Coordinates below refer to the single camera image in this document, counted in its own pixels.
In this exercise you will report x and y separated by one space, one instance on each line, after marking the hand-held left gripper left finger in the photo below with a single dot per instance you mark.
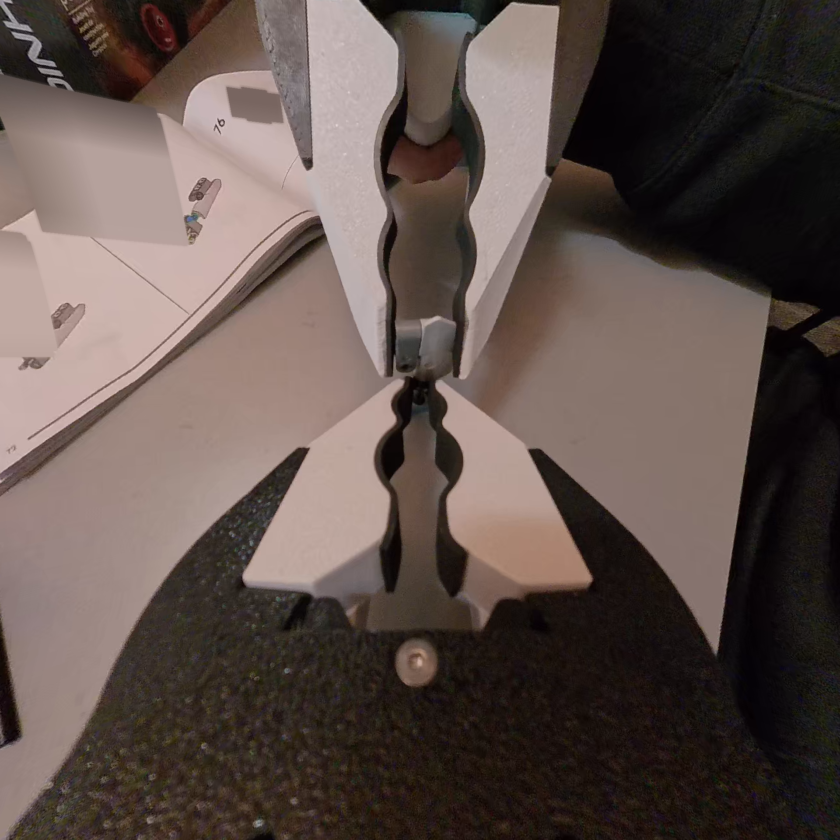
328 512

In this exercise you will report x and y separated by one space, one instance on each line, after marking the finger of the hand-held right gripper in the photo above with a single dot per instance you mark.
518 131
341 131

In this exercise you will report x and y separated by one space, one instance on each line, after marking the open instruction booklet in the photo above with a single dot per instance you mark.
164 328

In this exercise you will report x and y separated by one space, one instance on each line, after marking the person's dark clothing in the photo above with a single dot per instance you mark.
722 131

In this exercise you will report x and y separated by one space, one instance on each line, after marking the dark toy set box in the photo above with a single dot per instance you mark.
98 39

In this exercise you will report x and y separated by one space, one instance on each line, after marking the white toy brick assembly with pin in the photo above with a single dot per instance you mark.
436 341

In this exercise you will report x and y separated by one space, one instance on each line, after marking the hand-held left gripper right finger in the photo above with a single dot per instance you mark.
512 518

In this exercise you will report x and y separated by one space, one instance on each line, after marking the dark grey two-hole brick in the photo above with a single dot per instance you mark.
420 396

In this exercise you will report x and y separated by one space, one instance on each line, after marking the grey desk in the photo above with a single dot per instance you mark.
623 361

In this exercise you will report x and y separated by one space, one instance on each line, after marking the person's right hand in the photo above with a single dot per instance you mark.
423 164

